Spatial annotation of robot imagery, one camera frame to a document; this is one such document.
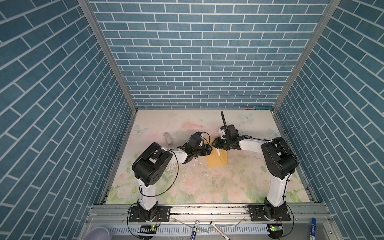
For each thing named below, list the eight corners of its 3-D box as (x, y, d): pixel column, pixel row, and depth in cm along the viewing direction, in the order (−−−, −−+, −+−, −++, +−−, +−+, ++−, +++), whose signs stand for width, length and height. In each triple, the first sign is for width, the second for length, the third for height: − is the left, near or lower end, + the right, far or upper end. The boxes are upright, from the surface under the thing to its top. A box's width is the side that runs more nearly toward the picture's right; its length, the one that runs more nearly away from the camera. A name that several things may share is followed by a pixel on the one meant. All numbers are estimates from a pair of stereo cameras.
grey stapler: (169, 147, 100) (168, 144, 98) (163, 135, 106) (162, 133, 104) (173, 145, 101) (173, 142, 99) (168, 133, 108) (167, 131, 105)
